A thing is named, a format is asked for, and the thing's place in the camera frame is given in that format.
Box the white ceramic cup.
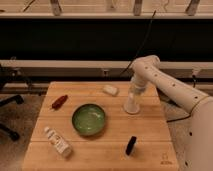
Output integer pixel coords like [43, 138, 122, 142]
[123, 93, 140, 114]

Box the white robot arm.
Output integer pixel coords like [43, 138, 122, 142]
[130, 55, 213, 171]

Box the black eraser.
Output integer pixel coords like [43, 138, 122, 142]
[125, 136, 137, 156]

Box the white soap bar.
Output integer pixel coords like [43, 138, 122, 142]
[103, 85, 118, 96]

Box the green bowl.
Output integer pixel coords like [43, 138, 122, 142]
[72, 104, 106, 136]

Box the white plastic bottle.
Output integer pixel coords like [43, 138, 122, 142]
[44, 127, 72, 158]

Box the black office chair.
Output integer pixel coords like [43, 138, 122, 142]
[0, 64, 24, 142]

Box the black hanging cable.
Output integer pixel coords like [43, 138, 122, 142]
[118, 9, 157, 77]

